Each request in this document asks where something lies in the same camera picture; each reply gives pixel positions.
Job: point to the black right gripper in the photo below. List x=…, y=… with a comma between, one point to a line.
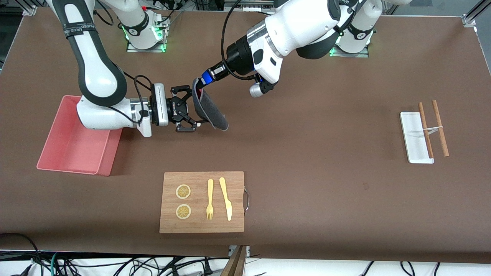
x=172, y=108

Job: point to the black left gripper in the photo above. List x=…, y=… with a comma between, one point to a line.
x=237, y=53

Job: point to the grey and red cloth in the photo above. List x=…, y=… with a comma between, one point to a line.
x=211, y=111

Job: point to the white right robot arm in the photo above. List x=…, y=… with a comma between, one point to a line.
x=96, y=82

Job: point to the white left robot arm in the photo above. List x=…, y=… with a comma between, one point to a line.
x=299, y=27

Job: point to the dried lemon slice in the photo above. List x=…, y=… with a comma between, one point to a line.
x=183, y=212
x=183, y=191

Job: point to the silver box behind table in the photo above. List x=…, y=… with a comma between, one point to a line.
x=253, y=4

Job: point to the yellow wooden fork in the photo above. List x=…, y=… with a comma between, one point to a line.
x=210, y=191

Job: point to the yellow wooden knife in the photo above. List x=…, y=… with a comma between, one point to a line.
x=226, y=199

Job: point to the bamboo cutting board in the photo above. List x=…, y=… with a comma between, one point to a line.
x=201, y=226

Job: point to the pink plastic bin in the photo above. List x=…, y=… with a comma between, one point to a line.
x=65, y=145

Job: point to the white rectangular rack tray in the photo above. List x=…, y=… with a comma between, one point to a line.
x=414, y=142

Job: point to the wooden rack rod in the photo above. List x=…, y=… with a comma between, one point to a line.
x=441, y=130
x=425, y=130

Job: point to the white elastic band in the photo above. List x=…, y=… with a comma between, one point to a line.
x=434, y=128

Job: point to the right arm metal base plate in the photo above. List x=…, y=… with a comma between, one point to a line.
x=145, y=50

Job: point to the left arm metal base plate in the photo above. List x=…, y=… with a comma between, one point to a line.
x=349, y=55

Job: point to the aluminium frame post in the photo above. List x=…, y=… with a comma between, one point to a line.
x=28, y=10
x=470, y=19

